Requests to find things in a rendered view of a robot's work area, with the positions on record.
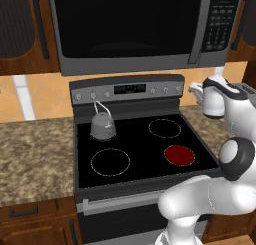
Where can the black glass-top stove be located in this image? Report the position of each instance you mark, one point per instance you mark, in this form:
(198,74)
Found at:
(140,139)

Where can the grey stove knob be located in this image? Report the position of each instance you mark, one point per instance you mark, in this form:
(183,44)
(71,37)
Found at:
(165,89)
(153,90)
(93,96)
(77,97)
(177,88)
(107,94)

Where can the round stove burner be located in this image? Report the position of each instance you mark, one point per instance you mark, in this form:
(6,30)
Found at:
(179,155)

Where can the black microwave door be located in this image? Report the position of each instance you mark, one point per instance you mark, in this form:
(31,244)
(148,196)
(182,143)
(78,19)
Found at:
(126,22)

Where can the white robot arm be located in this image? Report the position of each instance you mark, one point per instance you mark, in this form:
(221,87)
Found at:
(186,202)

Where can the brown wall cupboard door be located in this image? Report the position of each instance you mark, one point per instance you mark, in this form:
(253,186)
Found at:
(250,22)
(16,22)

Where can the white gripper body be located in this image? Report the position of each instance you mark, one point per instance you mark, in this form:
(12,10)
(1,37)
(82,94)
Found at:
(197,89)

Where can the grey microwave oven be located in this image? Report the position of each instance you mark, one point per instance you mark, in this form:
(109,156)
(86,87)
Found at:
(220,22)

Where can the brown drawer front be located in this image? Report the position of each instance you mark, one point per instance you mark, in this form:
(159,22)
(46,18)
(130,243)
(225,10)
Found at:
(50,207)

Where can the black oven door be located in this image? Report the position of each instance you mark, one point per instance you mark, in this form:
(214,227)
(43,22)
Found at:
(116,225)

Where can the grey metal kettle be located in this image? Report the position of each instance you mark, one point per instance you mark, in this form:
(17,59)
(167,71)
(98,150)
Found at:
(102,127)

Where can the brown base cupboard door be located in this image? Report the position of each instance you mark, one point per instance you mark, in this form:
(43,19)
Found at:
(230,227)
(33,234)

